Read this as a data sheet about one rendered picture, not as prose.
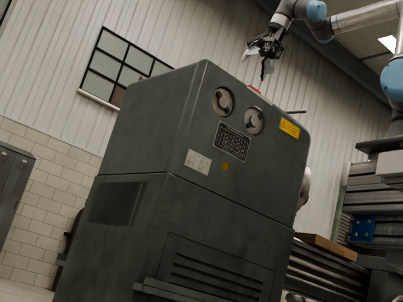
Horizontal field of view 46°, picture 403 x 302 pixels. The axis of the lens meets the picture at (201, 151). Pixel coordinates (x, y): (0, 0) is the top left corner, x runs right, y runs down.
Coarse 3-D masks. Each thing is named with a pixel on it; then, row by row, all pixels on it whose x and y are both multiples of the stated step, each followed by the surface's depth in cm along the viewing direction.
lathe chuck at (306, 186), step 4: (308, 168) 200; (308, 172) 198; (304, 176) 195; (308, 176) 197; (304, 180) 194; (308, 180) 196; (304, 184) 194; (308, 184) 196; (304, 188) 194; (308, 188) 196; (304, 192) 194; (308, 192) 196; (304, 196) 195; (300, 200) 194; (304, 200) 195; (300, 204) 195; (296, 212) 197
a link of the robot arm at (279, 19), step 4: (276, 16) 186; (280, 16) 185; (284, 16) 185; (272, 20) 187; (276, 20) 185; (280, 20) 185; (284, 20) 185; (288, 20) 186; (276, 24) 186; (280, 24) 185; (284, 24) 185; (288, 24) 187
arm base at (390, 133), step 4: (400, 116) 156; (392, 120) 159; (396, 120) 156; (400, 120) 155; (392, 124) 158; (396, 124) 155; (400, 124) 154; (392, 128) 156; (396, 128) 154; (400, 128) 153; (388, 132) 156; (392, 132) 154; (396, 132) 153; (400, 132) 152; (388, 136) 155; (392, 136) 153
